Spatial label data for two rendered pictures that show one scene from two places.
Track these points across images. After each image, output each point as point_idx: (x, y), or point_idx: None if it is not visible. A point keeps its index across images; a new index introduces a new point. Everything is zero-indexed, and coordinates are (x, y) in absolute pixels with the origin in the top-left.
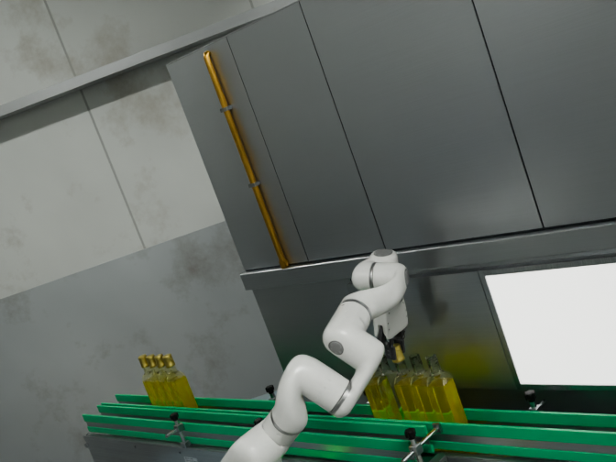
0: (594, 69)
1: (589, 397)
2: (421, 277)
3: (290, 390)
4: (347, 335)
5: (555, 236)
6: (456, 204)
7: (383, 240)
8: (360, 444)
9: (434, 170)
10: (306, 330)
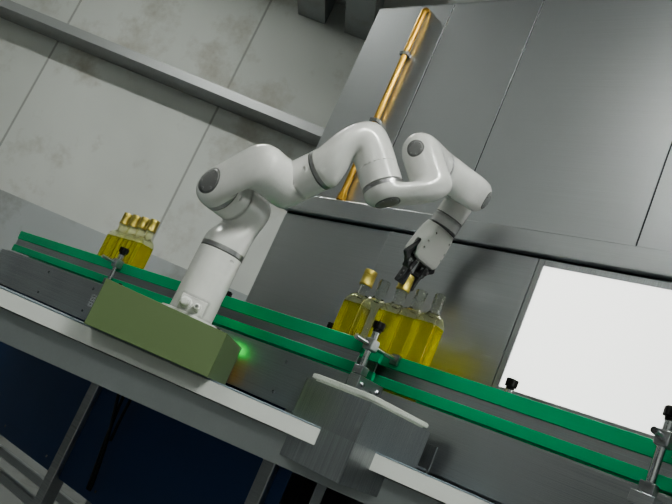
0: None
1: None
2: (475, 247)
3: (355, 131)
4: (434, 146)
5: (646, 252)
6: (560, 199)
7: None
8: (307, 329)
9: (562, 163)
10: (307, 267)
